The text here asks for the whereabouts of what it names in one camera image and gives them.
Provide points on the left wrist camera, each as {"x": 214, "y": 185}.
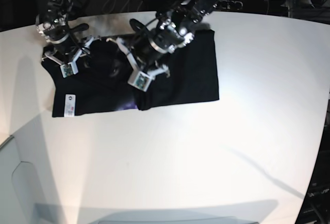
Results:
{"x": 140, "y": 80}

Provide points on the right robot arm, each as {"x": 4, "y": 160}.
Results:
{"x": 53, "y": 23}

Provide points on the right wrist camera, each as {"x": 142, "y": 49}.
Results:
{"x": 69, "y": 69}

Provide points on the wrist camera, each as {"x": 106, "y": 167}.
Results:
{"x": 140, "y": 80}
{"x": 69, "y": 69}

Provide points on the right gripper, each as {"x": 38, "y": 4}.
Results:
{"x": 68, "y": 51}

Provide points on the white garment label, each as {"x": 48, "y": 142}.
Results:
{"x": 69, "y": 105}

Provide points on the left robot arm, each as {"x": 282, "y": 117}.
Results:
{"x": 176, "y": 26}

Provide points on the black power strip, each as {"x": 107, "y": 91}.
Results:
{"x": 232, "y": 5}

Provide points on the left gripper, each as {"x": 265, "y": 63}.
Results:
{"x": 142, "y": 55}

